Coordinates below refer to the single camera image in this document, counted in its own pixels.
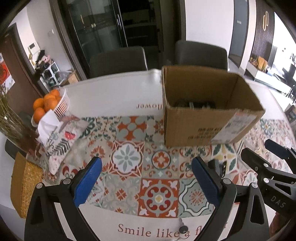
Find white fruit basket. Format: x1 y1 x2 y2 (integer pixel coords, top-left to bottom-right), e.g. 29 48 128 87
31 88 70 128

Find patterned tile table runner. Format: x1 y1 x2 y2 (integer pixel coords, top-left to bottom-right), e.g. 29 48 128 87
26 114 296 218

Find right hand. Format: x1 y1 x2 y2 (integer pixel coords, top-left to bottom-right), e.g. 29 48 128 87
269 212 288 237

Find black rectangular device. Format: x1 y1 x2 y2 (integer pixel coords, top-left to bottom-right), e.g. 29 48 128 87
208 159 227 178

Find brown cardboard box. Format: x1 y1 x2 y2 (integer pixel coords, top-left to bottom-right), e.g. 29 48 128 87
162 66 265 147

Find black glass sliding door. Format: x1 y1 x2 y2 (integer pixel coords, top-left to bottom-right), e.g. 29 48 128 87
49 1 186 80

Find right dark dining chair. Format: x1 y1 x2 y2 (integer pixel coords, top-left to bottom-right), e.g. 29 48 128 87
175 40 228 70

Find orange fruit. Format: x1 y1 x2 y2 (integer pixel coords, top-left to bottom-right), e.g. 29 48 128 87
33 98 44 111
44 98 59 112
33 108 46 124

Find dark dining chair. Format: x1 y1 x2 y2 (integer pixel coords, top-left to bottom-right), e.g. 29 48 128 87
89 46 148 78
175 40 228 70

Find left dark dining chair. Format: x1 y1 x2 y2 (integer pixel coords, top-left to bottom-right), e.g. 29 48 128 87
89 46 148 78

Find glass vase dried flowers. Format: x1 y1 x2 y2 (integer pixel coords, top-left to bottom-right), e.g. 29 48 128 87
0 84 38 153

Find patterned fabric tissue cover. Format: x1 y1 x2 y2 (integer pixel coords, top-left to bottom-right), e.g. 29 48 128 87
37 110 88 175

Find yellow woven box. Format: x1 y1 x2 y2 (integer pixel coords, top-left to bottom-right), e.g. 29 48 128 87
10 152 43 219

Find white tv cabinet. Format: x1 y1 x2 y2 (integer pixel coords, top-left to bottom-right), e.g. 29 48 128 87
245 62 292 94

